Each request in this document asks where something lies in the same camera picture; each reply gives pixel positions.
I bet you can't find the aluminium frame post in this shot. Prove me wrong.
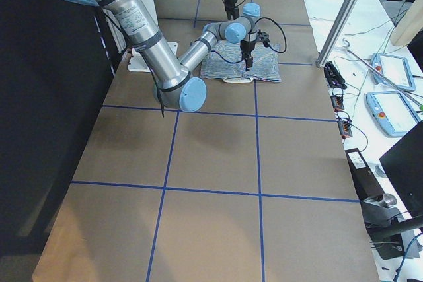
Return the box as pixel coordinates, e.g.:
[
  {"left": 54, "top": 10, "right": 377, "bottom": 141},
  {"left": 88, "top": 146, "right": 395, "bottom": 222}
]
[{"left": 316, "top": 0, "right": 357, "bottom": 68}]

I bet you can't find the upper blue teach pendant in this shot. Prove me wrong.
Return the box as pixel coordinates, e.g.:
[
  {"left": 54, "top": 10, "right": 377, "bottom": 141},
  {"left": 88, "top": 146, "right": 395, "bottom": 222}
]
[{"left": 371, "top": 53, "right": 416, "bottom": 92}]

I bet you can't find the black box with label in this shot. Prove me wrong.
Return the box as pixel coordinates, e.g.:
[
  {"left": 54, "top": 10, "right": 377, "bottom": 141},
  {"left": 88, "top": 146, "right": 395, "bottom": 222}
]
[{"left": 345, "top": 148, "right": 385, "bottom": 201}]

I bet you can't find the black monitor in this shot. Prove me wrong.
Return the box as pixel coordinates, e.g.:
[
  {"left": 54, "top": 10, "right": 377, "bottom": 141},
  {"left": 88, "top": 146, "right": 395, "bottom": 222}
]
[{"left": 379, "top": 122, "right": 423, "bottom": 216}]

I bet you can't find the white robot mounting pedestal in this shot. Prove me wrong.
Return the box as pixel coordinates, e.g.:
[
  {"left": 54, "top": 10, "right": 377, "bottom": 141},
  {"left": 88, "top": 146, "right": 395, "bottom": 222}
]
[{"left": 127, "top": 40, "right": 178, "bottom": 73}]

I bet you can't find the lower blue teach pendant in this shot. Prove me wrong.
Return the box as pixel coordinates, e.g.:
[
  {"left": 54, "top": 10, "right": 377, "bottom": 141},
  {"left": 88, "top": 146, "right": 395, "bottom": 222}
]
[{"left": 365, "top": 91, "right": 421, "bottom": 137}]

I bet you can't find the navy white striped polo shirt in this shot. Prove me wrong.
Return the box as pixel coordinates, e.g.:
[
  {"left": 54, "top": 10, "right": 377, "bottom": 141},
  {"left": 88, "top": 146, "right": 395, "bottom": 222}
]
[{"left": 200, "top": 41, "right": 281, "bottom": 83}]

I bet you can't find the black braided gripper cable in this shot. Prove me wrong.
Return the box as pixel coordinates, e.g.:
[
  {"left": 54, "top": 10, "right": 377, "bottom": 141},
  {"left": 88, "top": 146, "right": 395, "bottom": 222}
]
[{"left": 210, "top": 17, "right": 288, "bottom": 65}]

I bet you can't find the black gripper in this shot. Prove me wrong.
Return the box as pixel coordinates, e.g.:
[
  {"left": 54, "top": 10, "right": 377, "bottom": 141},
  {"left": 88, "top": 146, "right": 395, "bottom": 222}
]
[
  {"left": 223, "top": 0, "right": 250, "bottom": 21},
  {"left": 240, "top": 30, "right": 270, "bottom": 71}
]

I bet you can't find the orange black electronics board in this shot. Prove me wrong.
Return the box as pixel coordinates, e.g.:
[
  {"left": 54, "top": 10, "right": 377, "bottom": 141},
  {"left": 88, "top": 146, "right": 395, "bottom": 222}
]
[{"left": 330, "top": 94, "right": 352, "bottom": 140}]

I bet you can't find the blue teach pendant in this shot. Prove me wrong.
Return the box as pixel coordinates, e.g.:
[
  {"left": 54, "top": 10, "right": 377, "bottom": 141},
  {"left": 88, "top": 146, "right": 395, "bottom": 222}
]
[
  {"left": 371, "top": 53, "right": 416, "bottom": 92},
  {"left": 365, "top": 91, "right": 421, "bottom": 137}
]

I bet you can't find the silver reacher grabber stick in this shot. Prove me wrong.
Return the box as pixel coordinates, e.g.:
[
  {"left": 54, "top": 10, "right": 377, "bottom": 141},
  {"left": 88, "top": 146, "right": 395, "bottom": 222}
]
[{"left": 342, "top": 38, "right": 423, "bottom": 110}]

